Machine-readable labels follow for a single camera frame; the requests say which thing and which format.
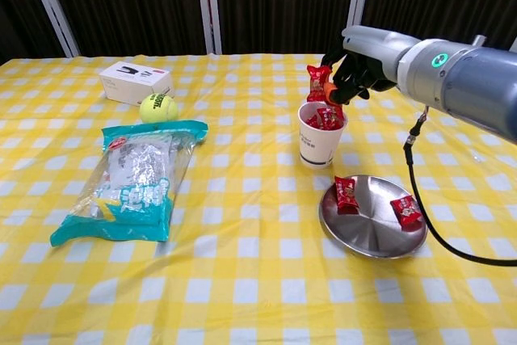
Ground robot right hand orange fingertips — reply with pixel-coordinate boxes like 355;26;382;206
322;24;421;107

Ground white paper cup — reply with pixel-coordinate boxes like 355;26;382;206
297;101;348;170

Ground silver metal plate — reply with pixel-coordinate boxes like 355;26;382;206
317;175;429;259

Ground yellow tennis ball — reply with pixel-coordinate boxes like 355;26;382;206
139;93;179;124

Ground white stapler box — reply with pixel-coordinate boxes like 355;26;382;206
99;61;175;107

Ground yellow white checked tablecloth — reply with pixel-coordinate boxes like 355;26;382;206
0;52;517;345

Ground teal clear snack bag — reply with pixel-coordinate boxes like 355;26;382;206
49;120;209;247

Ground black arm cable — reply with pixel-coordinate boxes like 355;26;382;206
402;105;517;267

